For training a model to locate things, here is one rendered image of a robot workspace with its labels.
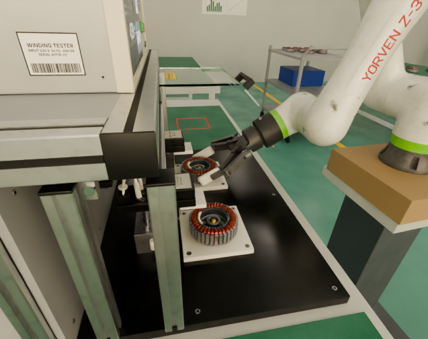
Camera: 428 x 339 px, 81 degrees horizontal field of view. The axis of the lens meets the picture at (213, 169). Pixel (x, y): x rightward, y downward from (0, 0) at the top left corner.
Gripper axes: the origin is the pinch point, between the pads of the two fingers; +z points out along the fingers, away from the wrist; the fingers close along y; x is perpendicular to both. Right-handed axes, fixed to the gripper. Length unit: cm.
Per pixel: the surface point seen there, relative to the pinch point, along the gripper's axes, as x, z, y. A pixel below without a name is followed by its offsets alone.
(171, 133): 14.2, 1.2, 0.5
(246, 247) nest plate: -4.7, -4.0, -31.0
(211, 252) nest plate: -1.0, 2.6, -31.1
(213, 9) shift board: 3, -112, 508
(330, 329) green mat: -12, -11, -48
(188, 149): 8.5, -0.6, -2.2
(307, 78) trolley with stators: -92, -129, 218
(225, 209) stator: -0.3, -3.2, -22.0
